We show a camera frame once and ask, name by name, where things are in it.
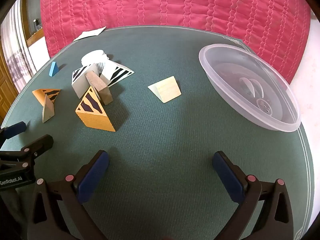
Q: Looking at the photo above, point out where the white round cylinder block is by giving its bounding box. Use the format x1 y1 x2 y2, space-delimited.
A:
81 49 110 67

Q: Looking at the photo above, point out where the brown wooden block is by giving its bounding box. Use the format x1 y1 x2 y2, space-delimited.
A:
85 71 113 105

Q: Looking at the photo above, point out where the white striped triangle block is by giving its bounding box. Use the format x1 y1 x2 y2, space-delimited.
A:
72 63 100 99
100 60 135 88

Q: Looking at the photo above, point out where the small orange striped triangle block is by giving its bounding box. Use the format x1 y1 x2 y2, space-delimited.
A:
32 88 61 105

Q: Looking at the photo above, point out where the white paper sheet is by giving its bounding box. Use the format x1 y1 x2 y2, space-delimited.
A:
73 27 107 42

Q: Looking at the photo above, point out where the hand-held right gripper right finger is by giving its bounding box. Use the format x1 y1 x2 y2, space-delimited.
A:
212 151 294 240

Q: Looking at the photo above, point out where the blue triangle block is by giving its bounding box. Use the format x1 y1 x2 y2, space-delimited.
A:
49 61 59 77

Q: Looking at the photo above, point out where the wooden shelf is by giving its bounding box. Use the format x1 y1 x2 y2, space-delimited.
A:
26 27 45 48

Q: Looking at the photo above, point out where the large orange striped triangle block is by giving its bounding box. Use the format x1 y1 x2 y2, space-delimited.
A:
75 86 116 132

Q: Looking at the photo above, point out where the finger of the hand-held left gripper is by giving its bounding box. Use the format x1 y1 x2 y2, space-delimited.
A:
0 134 54 174
0 121 27 140

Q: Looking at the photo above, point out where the white curtain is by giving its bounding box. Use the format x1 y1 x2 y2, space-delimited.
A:
0 0 35 90

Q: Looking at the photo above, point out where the red quilted blanket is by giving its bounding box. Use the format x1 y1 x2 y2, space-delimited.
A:
40 0 312 84

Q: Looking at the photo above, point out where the clear plastic bowl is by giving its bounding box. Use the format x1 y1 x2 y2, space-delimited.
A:
199 44 302 132

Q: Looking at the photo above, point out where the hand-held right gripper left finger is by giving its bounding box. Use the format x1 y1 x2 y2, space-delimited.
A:
27 150 110 240

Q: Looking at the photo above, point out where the light wooden triangle block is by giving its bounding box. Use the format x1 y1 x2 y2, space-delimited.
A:
147 76 182 103

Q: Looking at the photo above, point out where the wooden door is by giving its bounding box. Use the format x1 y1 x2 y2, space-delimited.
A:
0 42 19 120

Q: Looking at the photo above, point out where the green mat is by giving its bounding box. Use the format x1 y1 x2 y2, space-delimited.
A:
0 25 315 240

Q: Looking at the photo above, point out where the thin plain wooden triangle block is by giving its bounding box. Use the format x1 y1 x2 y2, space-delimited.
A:
42 92 55 123

